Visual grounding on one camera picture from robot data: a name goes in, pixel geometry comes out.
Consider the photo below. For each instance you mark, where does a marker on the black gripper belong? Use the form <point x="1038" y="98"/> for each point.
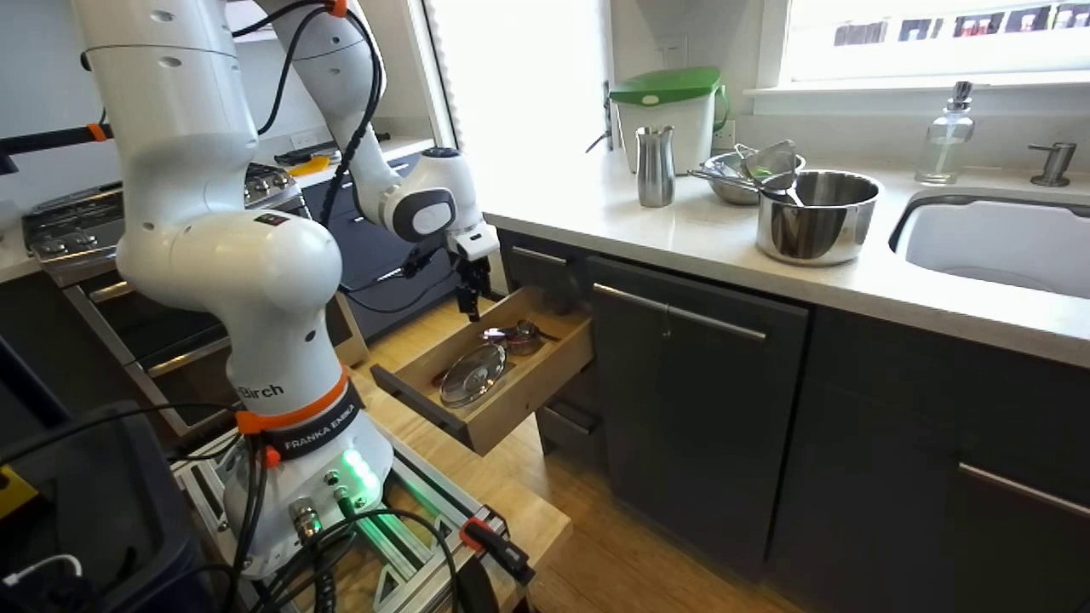
<point x="467" y="275"/>

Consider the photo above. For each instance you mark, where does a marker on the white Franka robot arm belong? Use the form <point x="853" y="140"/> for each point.
<point x="227" y="275"/>

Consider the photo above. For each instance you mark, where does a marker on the clear glass measuring bowl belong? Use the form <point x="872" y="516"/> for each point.
<point x="472" y="368"/>

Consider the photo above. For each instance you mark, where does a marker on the red measuring cup set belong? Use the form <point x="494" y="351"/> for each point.
<point x="525" y="337"/>

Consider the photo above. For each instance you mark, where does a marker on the open wooden drawer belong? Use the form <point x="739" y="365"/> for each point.
<point x="513" y="396"/>

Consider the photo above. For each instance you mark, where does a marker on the blue drawer cabinet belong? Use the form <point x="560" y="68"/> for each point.
<point x="362" y="256"/>

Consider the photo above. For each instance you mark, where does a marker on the dark drawer cabinet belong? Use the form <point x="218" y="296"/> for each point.
<point x="565" y="426"/>

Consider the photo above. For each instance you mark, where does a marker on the tall steel cup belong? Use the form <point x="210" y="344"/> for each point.
<point x="655" y="173"/>

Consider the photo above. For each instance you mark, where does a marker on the red black clamp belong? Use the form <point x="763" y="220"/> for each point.
<point x="494" y="550"/>

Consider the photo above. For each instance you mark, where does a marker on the white bin with green lid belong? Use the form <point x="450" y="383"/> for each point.
<point x="668" y="119"/>

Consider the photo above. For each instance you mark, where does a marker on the steel mixing bowl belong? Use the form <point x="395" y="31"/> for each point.
<point x="731" y="184"/>

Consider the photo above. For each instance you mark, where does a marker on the steel kitchen utensil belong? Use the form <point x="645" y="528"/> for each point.
<point x="772" y="163"/>

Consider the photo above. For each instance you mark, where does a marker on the steel cooking pot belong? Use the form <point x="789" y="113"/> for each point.
<point x="818" y="233"/>

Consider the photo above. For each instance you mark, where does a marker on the black storage bin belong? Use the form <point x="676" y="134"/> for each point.
<point x="104" y="511"/>

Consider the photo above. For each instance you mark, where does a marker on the dark sink base cabinet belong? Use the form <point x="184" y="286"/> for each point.
<point x="888" y="477"/>

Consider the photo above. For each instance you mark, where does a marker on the white framed window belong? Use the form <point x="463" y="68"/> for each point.
<point x="908" y="68"/>

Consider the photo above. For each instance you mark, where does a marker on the clear soap dispenser bottle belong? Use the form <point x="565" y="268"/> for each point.
<point x="944" y="140"/>

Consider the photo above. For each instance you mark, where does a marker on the small photo print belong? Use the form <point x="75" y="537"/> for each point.
<point x="1074" y="15"/>
<point x="975" y="25"/>
<point x="921" y="29"/>
<point x="1026" y="17"/>

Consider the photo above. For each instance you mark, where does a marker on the white undermount sink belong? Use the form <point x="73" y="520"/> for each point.
<point x="998" y="243"/>

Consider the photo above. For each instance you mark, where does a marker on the small steel sink fixture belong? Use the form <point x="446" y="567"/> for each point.
<point x="1054" y="164"/>

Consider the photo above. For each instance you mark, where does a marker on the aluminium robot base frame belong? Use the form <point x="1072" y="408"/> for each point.
<point x="420" y="547"/>

